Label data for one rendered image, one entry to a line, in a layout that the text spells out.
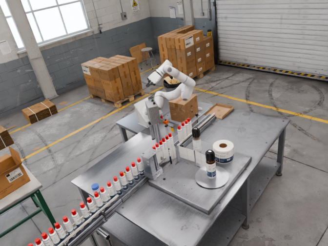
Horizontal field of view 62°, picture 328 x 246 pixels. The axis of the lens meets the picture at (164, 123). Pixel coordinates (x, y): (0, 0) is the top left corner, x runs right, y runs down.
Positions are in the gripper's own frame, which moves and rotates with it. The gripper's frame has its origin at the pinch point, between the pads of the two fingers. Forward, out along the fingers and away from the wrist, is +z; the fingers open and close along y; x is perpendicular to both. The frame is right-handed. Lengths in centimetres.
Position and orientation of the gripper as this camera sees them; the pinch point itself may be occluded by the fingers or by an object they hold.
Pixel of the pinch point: (148, 85)
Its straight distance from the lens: 272.8
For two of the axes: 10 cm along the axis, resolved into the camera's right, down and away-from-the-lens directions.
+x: 1.3, 1.5, 9.8
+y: 7.2, 6.7, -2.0
